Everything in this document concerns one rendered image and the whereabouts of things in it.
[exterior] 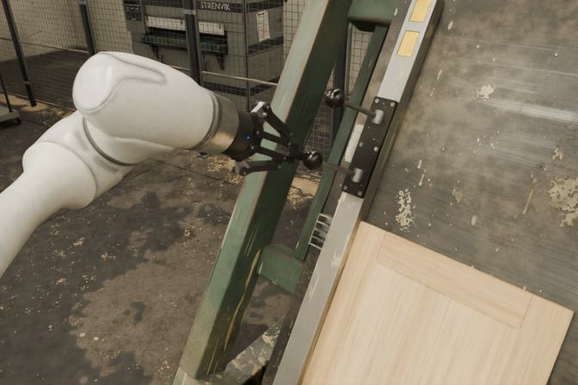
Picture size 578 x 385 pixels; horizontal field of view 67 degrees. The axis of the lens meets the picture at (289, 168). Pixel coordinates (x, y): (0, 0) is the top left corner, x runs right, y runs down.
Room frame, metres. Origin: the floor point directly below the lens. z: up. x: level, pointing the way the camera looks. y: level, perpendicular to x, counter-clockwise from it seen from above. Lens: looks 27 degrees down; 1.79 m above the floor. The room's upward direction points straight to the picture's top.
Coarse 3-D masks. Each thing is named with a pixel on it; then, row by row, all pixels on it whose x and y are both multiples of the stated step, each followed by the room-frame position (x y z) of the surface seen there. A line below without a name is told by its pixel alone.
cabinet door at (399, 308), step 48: (384, 240) 0.68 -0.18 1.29; (336, 288) 0.67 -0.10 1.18; (384, 288) 0.63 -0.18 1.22; (432, 288) 0.59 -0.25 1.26; (480, 288) 0.56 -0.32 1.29; (336, 336) 0.62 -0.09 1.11; (384, 336) 0.58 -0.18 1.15; (432, 336) 0.55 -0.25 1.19; (480, 336) 0.52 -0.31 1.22; (528, 336) 0.49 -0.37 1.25; (336, 384) 0.57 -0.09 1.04; (384, 384) 0.53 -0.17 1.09; (432, 384) 0.50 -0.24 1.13; (480, 384) 0.47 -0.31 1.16; (528, 384) 0.45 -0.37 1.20
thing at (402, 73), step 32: (416, 0) 0.92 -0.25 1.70; (416, 64) 0.85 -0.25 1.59; (384, 96) 0.83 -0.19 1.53; (384, 160) 0.79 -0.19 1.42; (352, 224) 0.71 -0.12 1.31; (320, 256) 0.71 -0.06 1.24; (320, 288) 0.67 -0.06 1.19; (320, 320) 0.64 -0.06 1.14; (288, 352) 0.63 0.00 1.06; (288, 384) 0.59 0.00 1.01
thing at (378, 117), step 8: (328, 96) 0.77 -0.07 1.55; (336, 96) 0.76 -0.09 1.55; (344, 96) 0.77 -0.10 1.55; (328, 104) 0.77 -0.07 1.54; (336, 104) 0.76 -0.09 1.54; (344, 104) 0.78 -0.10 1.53; (352, 104) 0.78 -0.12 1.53; (360, 112) 0.79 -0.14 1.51; (368, 112) 0.79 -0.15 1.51; (376, 112) 0.80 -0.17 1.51; (384, 112) 0.80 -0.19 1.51; (376, 120) 0.79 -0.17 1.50
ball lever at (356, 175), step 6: (312, 150) 0.73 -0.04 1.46; (306, 156) 0.72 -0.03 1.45; (312, 156) 0.72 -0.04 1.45; (318, 156) 0.72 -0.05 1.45; (306, 162) 0.72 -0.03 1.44; (312, 162) 0.71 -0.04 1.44; (318, 162) 0.72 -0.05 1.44; (324, 162) 0.74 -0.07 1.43; (312, 168) 0.72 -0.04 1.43; (336, 168) 0.74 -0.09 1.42; (342, 168) 0.75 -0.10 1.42; (354, 168) 0.76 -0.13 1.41; (348, 174) 0.75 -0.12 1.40; (354, 174) 0.75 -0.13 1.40; (360, 174) 0.75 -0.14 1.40; (354, 180) 0.75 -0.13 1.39; (360, 180) 0.75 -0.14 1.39
